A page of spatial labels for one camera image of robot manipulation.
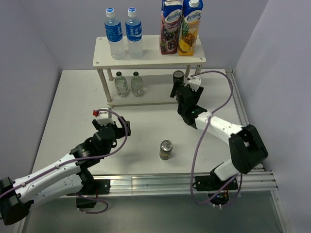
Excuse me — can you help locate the black yellow drink can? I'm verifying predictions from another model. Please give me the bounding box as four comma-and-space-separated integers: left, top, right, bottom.
173, 70, 185, 84
159, 140, 173, 160

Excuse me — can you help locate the clear green cap bottle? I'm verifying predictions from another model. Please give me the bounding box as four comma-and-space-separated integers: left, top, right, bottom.
131, 71, 144, 97
115, 71, 129, 98

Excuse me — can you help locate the blue label water bottle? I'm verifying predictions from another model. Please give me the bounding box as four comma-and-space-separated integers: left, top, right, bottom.
125, 7, 143, 59
104, 7, 126, 60

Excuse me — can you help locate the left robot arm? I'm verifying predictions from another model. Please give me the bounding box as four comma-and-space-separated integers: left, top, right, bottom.
0, 116, 131, 225

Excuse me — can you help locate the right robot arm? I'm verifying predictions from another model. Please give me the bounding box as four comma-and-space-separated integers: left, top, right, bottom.
170, 82, 268, 191

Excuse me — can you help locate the white two-tier shelf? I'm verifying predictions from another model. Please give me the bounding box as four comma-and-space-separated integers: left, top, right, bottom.
93, 35, 206, 108

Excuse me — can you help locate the grape juice carton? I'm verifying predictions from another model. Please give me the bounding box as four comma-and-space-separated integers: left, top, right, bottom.
159, 0, 182, 55

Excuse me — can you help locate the pineapple juice carton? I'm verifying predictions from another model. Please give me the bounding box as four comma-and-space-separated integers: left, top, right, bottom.
178, 0, 204, 56

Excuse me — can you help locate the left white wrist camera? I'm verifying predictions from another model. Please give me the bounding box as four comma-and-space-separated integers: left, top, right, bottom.
93, 107, 114, 126

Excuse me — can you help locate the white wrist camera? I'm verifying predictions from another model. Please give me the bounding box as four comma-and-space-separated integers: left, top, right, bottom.
93, 107, 114, 126
186, 74, 202, 88

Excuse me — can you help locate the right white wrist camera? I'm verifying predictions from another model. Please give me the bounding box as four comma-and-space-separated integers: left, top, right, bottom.
186, 74, 202, 88

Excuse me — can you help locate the right side aluminium rail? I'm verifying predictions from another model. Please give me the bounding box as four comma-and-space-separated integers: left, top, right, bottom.
225, 69, 268, 174

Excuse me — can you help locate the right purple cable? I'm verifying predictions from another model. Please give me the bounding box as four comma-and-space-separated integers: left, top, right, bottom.
190, 70, 243, 206

